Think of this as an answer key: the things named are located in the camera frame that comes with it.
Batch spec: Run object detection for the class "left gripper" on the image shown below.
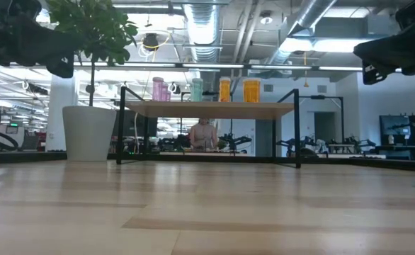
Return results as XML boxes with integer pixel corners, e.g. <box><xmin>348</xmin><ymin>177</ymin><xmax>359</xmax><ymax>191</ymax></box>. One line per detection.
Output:
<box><xmin>0</xmin><ymin>0</ymin><xmax>85</xmax><ymax>79</ymax></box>

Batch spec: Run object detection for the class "large orange medicine bottle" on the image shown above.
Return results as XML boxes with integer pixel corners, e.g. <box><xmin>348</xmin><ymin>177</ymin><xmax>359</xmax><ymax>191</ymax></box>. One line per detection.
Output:
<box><xmin>242</xmin><ymin>78</ymin><xmax>262</xmax><ymax>103</ymax></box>

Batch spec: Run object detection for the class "green medicine bottle white cap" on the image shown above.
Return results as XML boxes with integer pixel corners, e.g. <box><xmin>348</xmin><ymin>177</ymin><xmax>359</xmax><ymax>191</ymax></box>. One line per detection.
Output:
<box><xmin>191</xmin><ymin>77</ymin><xmax>204</xmax><ymax>103</ymax></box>

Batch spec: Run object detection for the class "small orange medicine bottle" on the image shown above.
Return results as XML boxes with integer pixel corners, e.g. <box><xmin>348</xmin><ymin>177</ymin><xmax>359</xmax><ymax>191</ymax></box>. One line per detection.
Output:
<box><xmin>219</xmin><ymin>76</ymin><xmax>232</xmax><ymax>103</ymax></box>

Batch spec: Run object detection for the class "green plant in white pot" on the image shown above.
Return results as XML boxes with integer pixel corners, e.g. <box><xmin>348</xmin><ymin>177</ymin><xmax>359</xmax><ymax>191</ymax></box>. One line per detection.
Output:
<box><xmin>45</xmin><ymin>0</ymin><xmax>140</xmax><ymax>162</ymax></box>

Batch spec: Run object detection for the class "black ceiling device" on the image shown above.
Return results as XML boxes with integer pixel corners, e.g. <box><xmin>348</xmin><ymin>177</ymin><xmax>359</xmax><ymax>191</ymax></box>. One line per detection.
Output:
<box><xmin>142</xmin><ymin>32</ymin><xmax>161</xmax><ymax>50</ymax></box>

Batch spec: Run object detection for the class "black wall display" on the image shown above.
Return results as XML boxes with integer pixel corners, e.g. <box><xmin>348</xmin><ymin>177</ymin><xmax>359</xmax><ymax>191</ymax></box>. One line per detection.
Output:
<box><xmin>379</xmin><ymin>112</ymin><xmax>415</xmax><ymax>147</ymax></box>

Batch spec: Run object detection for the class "wooden shelf black frame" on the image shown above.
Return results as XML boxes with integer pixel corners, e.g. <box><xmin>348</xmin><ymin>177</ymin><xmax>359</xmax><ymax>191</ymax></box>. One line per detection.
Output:
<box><xmin>115</xmin><ymin>87</ymin><xmax>302</xmax><ymax>169</ymax></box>

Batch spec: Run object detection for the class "black metal table frame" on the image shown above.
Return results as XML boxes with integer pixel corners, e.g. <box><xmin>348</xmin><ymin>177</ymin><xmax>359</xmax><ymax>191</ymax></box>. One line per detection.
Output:
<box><xmin>0</xmin><ymin>150</ymin><xmax>415</xmax><ymax>174</ymax></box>

